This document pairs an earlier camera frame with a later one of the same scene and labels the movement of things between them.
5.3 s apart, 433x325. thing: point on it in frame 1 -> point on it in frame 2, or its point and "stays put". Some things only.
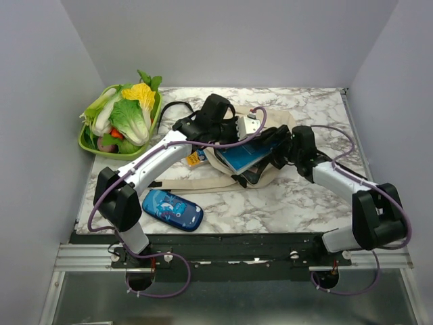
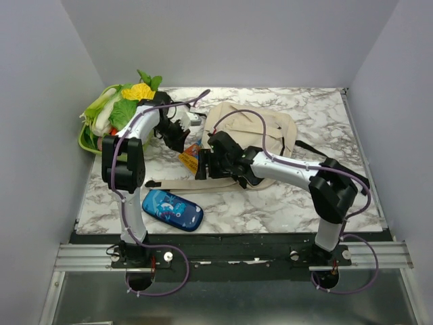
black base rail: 224,257 stays put
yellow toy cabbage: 142,93 stays put
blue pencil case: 176,212 stays put
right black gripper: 284,135 -> 206,156
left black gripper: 233,123 -> 178,143
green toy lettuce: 127,116 stays put
